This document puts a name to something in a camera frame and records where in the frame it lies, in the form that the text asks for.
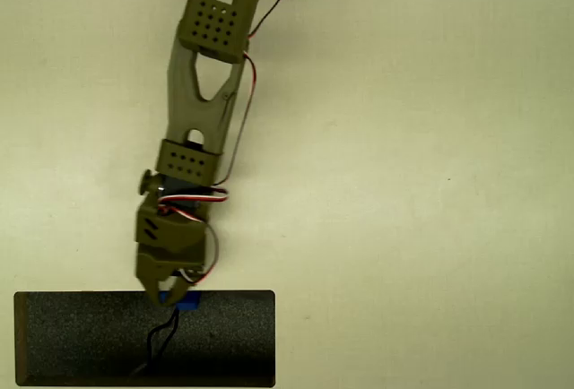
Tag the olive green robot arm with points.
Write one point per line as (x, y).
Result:
(188, 109)

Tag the blue T-shaped block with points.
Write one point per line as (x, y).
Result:
(190, 303)

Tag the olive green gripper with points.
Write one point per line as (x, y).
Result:
(167, 266)

